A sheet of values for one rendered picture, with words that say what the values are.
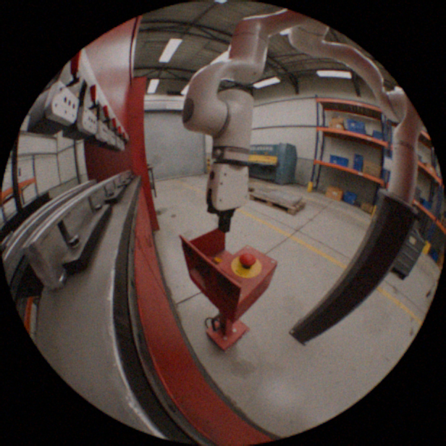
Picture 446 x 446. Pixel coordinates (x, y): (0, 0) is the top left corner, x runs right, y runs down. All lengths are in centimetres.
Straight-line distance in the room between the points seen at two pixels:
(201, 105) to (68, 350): 39
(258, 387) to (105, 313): 96
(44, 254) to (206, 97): 36
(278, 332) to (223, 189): 103
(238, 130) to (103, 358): 38
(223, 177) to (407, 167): 57
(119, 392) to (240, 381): 90
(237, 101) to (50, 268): 44
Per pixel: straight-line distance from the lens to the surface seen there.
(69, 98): 44
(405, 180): 57
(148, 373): 22
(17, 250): 55
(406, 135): 60
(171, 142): 739
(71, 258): 29
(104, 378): 18
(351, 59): 56
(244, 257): 30
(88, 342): 20
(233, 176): 28
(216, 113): 25
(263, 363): 105
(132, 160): 190
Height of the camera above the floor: 101
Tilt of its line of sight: 29 degrees down
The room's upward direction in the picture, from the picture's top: straight up
